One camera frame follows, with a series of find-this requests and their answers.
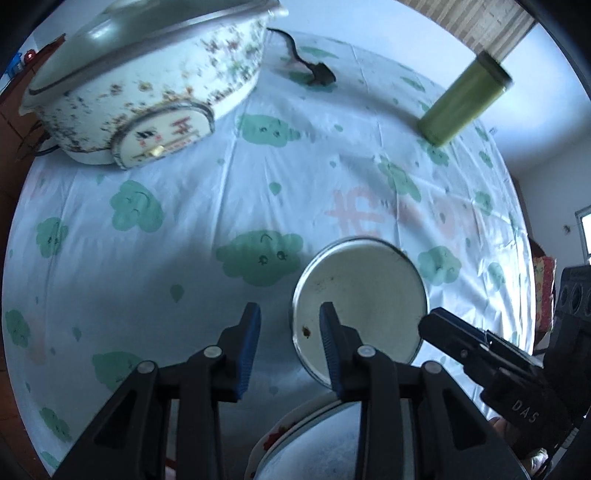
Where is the white enamel bowl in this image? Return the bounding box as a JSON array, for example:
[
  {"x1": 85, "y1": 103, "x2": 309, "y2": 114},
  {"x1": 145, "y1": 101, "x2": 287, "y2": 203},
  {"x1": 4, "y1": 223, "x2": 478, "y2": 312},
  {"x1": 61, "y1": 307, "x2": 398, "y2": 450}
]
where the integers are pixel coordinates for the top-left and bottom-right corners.
[{"x1": 290, "y1": 237, "x2": 429, "y2": 387}]

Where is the stainless steel bowl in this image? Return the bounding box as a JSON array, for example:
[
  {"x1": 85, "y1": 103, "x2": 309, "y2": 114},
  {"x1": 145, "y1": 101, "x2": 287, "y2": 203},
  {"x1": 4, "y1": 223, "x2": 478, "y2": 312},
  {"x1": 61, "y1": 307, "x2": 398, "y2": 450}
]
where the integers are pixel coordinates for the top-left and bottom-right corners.
[{"x1": 254, "y1": 402, "x2": 362, "y2": 480}]

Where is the pink plastic bowl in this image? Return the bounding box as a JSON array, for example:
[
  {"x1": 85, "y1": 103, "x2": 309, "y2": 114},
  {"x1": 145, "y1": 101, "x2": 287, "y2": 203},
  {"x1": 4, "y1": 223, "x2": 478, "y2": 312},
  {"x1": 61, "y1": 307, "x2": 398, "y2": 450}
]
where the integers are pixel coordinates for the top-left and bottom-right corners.
[{"x1": 243, "y1": 393, "x2": 338, "y2": 479}]

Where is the right hand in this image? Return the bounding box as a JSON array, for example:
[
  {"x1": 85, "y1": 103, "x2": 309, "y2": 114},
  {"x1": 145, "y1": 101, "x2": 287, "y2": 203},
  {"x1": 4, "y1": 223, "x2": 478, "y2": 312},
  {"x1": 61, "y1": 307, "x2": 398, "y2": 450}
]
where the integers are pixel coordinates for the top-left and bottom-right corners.
[{"x1": 489, "y1": 416, "x2": 549, "y2": 477}]

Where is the cloud-print plastic tablecloth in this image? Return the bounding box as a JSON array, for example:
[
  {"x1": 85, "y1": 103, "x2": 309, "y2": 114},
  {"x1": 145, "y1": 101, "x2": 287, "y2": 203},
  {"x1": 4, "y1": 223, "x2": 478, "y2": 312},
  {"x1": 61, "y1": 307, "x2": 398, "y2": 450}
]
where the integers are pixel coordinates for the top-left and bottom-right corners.
[{"x1": 2, "y1": 34, "x2": 535, "y2": 478}]

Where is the green thermos bottle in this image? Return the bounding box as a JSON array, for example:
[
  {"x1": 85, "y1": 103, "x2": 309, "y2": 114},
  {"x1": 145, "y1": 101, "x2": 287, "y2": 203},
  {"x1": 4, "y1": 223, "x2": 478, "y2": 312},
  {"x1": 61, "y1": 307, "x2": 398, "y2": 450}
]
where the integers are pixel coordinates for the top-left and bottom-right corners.
[{"x1": 418, "y1": 50, "x2": 513, "y2": 147}]

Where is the floral electric cooking pot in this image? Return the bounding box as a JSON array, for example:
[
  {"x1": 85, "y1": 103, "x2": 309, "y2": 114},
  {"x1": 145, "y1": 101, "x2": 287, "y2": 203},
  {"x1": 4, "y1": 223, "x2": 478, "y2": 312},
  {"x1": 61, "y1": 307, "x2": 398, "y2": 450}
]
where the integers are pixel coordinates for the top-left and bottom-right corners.
[{"x1": 20, "y1": 1, "x2": 287, "y2": 169}]

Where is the brown wooden sideboard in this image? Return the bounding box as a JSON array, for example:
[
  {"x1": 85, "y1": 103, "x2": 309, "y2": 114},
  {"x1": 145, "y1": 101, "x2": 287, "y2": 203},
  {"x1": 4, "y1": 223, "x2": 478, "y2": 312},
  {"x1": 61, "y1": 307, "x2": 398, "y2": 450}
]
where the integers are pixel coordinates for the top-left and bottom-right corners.
[{"x1": 1, "y1": 34, "x2": 66, "y2": 224}]

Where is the bamboo window blind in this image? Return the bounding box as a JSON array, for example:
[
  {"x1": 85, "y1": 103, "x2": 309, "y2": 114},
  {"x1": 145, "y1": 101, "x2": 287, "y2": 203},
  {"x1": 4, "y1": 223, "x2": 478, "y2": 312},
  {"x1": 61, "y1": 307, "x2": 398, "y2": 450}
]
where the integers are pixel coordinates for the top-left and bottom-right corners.
[{"x1": 401, "y1": 0, "x2": 537, "y2": 63}]

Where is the small red object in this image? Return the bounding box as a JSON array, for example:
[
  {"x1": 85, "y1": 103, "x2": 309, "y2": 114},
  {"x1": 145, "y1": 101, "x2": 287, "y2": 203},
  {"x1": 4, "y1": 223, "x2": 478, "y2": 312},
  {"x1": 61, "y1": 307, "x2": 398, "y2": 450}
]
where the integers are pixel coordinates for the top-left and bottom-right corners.
[{"x1": 24, "y1": 49, "x2": 36, "y2": 64}]

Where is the blue water bottle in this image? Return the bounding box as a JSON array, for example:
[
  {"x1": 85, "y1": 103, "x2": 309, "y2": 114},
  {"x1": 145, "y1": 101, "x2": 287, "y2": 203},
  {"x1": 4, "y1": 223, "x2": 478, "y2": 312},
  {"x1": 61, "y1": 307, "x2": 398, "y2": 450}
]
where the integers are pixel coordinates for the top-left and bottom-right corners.
[{"x1": 5, "y1": 52, "x2": 24, "y2": 79}]

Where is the black power cord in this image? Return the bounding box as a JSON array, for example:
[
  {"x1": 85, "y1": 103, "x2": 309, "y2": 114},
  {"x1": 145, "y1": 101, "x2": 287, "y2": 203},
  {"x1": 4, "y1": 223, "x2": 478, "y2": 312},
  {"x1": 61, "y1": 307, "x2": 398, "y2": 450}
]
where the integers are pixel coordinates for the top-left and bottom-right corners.
[{"x1": 266, "y1": 27, "x2": 338, "y2": 88}]

